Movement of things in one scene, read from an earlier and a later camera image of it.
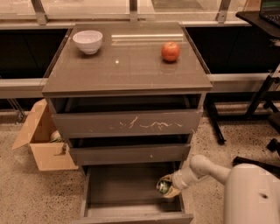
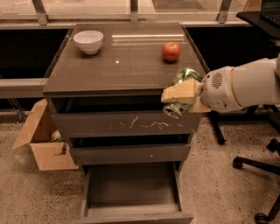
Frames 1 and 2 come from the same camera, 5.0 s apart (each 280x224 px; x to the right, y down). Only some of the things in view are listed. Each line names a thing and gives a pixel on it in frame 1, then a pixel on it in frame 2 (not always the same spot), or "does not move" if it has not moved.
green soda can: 163,185 → 177,110
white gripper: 178,178 → 217,90
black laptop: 269,10 does not move
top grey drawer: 126,115 does not move
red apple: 170,52 does not move
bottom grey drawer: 128,194 does not move
